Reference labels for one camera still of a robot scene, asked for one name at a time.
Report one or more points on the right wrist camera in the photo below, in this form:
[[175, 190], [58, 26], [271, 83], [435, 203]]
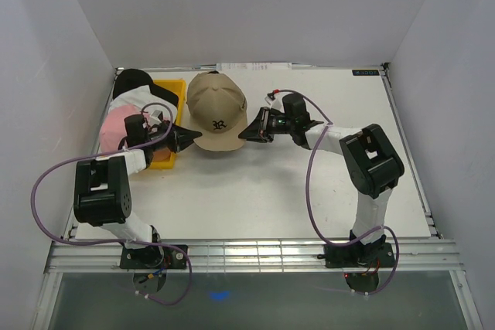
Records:
[[273, 100]]

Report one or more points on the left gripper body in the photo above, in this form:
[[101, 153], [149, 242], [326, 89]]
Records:
[[167, 141]]

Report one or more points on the yellow plastic bin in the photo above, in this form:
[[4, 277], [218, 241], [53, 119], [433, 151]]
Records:
[[178, 87]]

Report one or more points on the black corner label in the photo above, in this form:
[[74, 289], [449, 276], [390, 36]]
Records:
[[365, 73]]

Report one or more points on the paper label strip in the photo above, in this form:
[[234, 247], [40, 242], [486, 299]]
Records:
[[258, 66]]

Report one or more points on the beige cap black R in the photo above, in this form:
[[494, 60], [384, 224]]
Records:
[[218, 109]]

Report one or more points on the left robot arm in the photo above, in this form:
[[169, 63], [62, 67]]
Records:
[[102, 194]]

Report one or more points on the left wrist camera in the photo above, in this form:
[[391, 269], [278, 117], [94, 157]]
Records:
[[155, 118]]

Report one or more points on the white cap black brim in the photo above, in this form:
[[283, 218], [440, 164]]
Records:
[[136, 87]]

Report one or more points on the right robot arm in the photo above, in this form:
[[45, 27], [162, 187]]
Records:
[[373, 165]]

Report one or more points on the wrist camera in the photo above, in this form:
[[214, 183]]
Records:
[[155, 118], [273, 100]]

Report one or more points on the aluminium front rail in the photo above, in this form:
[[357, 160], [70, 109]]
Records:
[[261, 256]]

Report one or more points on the pink cap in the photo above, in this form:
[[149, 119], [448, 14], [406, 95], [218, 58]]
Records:
[[113, 129]]

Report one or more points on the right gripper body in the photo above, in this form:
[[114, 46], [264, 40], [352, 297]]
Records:
[[278, 125]]

